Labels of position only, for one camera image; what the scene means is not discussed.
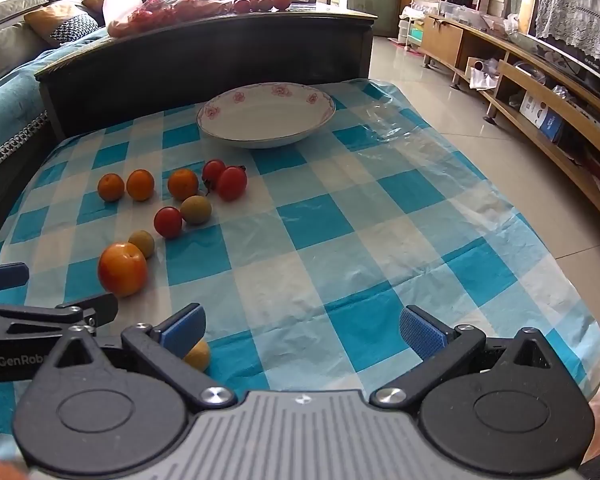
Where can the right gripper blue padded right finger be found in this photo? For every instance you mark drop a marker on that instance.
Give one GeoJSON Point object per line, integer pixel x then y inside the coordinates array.
{"type": "Point", "coordinates": [446, 352]}

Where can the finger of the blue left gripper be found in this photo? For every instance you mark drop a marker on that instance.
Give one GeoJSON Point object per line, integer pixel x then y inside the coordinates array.
{"type": "Point", "coordinates": [13, 275]}

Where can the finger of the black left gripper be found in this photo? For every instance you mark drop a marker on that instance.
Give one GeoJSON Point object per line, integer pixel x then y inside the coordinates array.
{"type": "Point", "coordinates": [87, 307]}

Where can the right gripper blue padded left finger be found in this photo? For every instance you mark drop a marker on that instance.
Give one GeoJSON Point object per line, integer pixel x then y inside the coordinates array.
{"type": "Point", "coordinates": [158, 351]}

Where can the tan longan fruit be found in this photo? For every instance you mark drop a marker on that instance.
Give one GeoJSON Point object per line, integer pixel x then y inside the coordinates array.
{"type": "Point", "coordinates": [199, 357]}

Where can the pile of red fruits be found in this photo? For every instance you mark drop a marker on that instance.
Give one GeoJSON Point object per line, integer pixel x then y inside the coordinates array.
{"type": "Point", "coordinates": [255, 6]}

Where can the large orange-red tomato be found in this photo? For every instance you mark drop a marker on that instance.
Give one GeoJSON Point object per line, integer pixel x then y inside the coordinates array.
{"type": "Point", "coordinates": [122, 269]}

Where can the small tan longan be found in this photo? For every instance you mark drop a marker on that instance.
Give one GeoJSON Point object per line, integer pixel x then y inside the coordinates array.
{"type": "Point", "coordinates": [144, 241]}

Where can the red cherry tomato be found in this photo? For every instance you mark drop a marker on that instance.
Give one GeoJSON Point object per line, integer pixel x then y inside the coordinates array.
{"type": "Point", "coordinates": [232, 183]}
{"type": "Point", "coordinates": [168, 222]}
{"type": "Point", "coordinates": [211, 172]}

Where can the small orange far left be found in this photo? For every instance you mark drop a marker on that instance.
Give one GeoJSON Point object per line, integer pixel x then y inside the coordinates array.
{"type": "Point", "coordinates": [110, 188]}

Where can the small orange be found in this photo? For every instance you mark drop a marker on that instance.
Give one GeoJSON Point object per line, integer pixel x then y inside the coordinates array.
{"type": "Point", "coordinates": [110, 188]}
{"type": "Point", "coordinates": [140, 185]}
{"type": "Point", "coordinates": [182, 184]}

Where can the greenish tan longan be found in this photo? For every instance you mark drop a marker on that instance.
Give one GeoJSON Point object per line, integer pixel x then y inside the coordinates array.
{"type": "Point", "coordinates": [196, 210]}

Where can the blue white checkered tablecloth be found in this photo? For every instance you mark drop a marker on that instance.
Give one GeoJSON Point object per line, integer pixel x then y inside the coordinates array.
{"type": "Point", "coordinates": [304, 277]}

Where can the red cherry tomato front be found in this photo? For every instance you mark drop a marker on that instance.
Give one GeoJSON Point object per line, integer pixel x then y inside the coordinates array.
{"type": "Point", "coordinates": [232, 183]}

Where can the red cherry tomato rear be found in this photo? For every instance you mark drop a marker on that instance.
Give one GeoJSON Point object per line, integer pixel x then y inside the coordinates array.
{"type": "Point", "coordinates": [211, 172]}

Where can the grey green sofa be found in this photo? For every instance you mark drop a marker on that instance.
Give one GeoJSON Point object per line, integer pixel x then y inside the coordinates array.
{"type": "Point", "coordinates": [19, 44]}

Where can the white floral porcelain bowl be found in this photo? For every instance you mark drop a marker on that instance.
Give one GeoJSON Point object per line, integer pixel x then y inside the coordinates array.
{"type": "Point", "coordinates": [267, 115]}

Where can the dark wooden coffee table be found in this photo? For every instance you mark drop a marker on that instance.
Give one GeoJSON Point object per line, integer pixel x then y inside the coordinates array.
{"type": "Point", "coordinates": [115, 81]}

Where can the orange patterned cushion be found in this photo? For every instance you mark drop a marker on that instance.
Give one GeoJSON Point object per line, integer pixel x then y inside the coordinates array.
{"type": "Point", "coordinates": [60, 23]}

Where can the long wooden TV cabinet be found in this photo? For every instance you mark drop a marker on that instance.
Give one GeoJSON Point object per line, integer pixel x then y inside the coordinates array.
{"type": "Point", "coordinates": [557, 114]}

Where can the white plastic drawer unit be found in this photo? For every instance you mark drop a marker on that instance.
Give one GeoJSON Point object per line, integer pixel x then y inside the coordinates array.
{"type": "Point", "coordinates": [411, 28]}

